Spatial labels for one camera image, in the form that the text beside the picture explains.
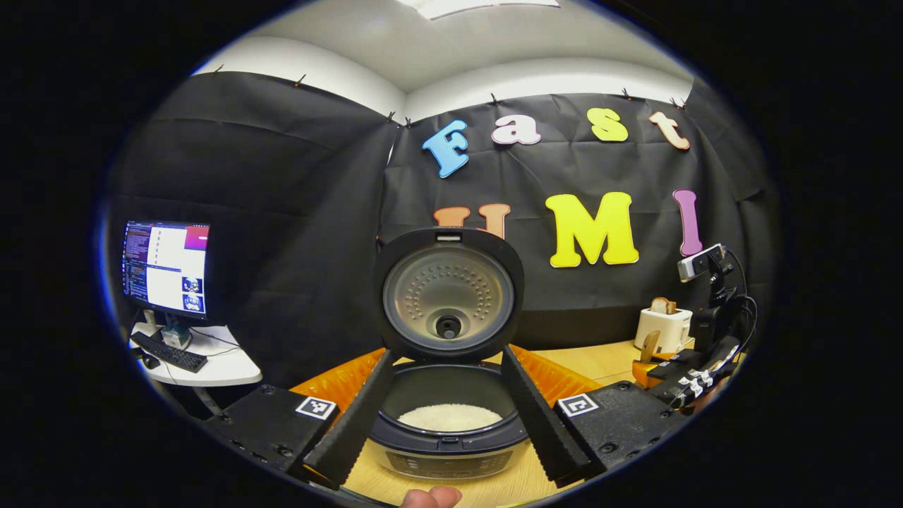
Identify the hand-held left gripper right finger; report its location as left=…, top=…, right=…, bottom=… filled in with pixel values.
left=501, top=344, right=692, bottom=488

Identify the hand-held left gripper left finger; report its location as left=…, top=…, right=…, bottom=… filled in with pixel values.
left=201, top=347, right=396, bottom=491

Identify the white toaster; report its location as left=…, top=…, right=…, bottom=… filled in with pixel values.
left=634, top=308, right=693, bottom=353

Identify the black backdrop cloth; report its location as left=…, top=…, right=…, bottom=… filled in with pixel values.
left=106, top=71, right=780, bottom=389

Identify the black rice cooker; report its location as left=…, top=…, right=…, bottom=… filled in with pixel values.
left=367, top=227, right=531, bottom=482

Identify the white side table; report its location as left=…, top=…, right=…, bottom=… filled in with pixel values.
left=129, top=321, right=263, bottom=387

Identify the white rice heap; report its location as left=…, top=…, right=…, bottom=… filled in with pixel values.
left=397, top=404, right=503, bottom=433

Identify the computer monitor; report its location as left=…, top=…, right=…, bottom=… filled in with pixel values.
left=121, top=220, right=211, bottom=322

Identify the black keyboard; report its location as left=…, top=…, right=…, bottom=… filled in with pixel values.
left=131, top=332, right=208, bottom=373

